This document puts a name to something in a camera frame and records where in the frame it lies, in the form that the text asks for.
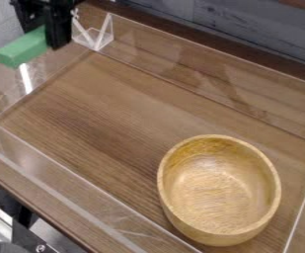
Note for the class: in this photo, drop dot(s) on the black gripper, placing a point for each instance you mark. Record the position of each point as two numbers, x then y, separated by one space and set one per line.
51 13

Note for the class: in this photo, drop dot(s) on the clear acrylic tray wall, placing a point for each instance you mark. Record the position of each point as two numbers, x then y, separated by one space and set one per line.
98 199

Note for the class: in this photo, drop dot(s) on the clear acrylic corner bracket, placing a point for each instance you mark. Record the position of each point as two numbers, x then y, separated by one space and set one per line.
93 38

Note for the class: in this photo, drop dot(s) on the green rectangular block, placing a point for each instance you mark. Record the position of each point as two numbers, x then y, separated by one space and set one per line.
25 48

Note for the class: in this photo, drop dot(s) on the light wooden bowl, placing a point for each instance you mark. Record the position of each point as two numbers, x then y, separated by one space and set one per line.
218 188

